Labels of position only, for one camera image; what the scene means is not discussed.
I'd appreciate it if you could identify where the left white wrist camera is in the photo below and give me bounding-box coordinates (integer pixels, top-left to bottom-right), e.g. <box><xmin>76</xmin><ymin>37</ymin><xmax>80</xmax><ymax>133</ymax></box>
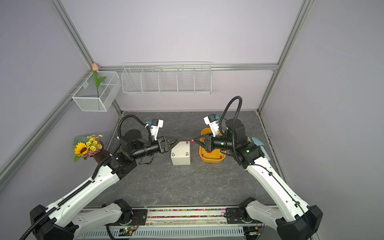
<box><xmin>147</xmin><ymin>119</ymin><xmax>164</xmax><ymax>141</ymax></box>

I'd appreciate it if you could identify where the light blue spatula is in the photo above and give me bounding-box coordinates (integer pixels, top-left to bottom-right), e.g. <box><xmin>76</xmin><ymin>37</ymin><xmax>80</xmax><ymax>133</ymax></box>
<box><xmin>252</xmin><ymin>137</ymin><xmax>264</xmax><ymax>147</ymax></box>

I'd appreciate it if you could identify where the white box with screws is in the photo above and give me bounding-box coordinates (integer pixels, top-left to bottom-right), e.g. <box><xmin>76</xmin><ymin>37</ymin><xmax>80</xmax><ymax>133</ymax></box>
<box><xmin>171</xmin><ymin>141</ymin><xmax>191</xmax><ymax>166</ymax></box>

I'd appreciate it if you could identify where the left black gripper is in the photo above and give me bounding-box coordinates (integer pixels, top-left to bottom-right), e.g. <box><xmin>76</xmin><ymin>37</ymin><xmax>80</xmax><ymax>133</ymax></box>
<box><xmin>132</xmin><ymin>136</ymin><xmax>181</xmax><ymax>160</ymax></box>

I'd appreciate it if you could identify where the artificial pink tulip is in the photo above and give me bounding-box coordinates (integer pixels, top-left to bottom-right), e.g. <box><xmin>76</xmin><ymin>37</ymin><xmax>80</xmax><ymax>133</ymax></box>
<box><xmin>92</xmin><ymin>63</ymin><xmax>106</xmax><ymax>98</ymax></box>

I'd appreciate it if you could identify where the small white mesh basket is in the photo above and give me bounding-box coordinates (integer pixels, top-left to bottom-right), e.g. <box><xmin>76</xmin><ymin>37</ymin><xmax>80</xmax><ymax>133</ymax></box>
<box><xmin>72</xmin><ymin>71</ymin><xmax>122</xmax><ymax>112</ymax></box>

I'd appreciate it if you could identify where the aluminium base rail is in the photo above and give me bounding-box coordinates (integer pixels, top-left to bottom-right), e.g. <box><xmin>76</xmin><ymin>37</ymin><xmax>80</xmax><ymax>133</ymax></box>
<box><xmin>80</xmin><ymin>204</ymin><xmax>313</xmax><ymax>229</ymax></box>

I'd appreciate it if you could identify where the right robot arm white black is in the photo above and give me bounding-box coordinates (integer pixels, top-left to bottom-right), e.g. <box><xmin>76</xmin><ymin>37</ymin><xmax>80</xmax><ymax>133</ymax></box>
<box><xmin>193</xmin><ymin>96</ymin><xmax>323</xmax><ymax>240</ymax></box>

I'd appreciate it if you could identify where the sunflower bouquet in vase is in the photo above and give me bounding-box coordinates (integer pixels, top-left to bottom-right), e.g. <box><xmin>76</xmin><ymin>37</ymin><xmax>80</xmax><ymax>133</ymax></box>
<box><xmin>73</xmin><ymin>135</ymin><xmax>110</xmax><ymax>163</ymax></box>

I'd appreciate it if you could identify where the yellow plastic tray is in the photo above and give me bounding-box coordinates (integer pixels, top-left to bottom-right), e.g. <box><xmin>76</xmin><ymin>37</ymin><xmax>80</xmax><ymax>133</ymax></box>
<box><xmin>199</xmin><ymin>147</ymin><xmax>226</xmax><ymax>164</ymax></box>

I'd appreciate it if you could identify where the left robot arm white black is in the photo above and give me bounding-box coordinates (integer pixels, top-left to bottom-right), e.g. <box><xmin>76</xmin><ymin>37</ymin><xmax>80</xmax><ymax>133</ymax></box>
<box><xmin>21</xmin><ymin>115</ymin><xmax>180</xmax><ymax>240</ymax></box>

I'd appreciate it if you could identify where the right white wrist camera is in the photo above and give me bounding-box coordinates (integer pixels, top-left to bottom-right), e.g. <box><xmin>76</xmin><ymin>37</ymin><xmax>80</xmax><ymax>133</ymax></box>
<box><xmin>204</xmin><ymin>114</ymin><xmax>220</xmax><ymax>137</ymax></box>

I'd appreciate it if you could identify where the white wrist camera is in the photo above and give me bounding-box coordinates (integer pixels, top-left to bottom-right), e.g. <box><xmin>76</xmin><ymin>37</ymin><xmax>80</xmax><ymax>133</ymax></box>
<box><xmin>147</xmin><ymin>119</ymin><xmax>164</xmax><ymax>141</ymax></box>
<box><xmin>204</xmin><ymin>114</ymin><xmax>220</xmax><ymax>137</ymax></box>

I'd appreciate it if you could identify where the long white wire basket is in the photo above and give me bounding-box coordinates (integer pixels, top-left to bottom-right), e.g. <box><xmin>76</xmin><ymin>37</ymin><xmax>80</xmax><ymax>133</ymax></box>
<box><xmin>122</xmin><ymin>62</ymin><xmax>213</xmax><ymax>95</ymax></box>

